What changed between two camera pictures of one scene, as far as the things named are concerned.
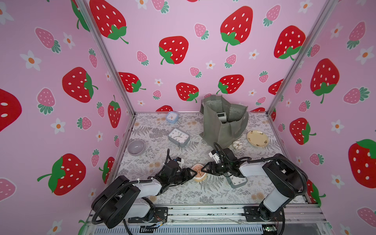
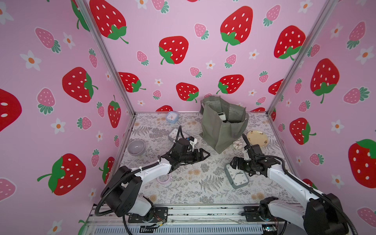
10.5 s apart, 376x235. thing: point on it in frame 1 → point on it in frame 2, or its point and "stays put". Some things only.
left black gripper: (189, 176) → (200, 158)
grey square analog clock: (178, 137) stays put
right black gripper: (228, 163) → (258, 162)
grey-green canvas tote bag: (220, 134) stays put
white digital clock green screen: (223, 117) stays put
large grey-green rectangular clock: (236, 181) stays put
